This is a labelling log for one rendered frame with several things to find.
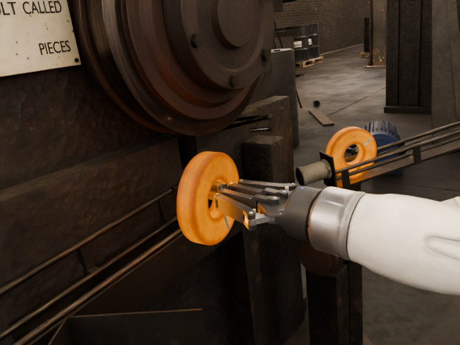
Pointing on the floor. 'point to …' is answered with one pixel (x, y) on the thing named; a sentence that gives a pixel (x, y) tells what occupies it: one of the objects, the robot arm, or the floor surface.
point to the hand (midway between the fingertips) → (209, 188)
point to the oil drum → (286, 85)
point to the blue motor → (384, 137)
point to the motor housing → (326, 296)
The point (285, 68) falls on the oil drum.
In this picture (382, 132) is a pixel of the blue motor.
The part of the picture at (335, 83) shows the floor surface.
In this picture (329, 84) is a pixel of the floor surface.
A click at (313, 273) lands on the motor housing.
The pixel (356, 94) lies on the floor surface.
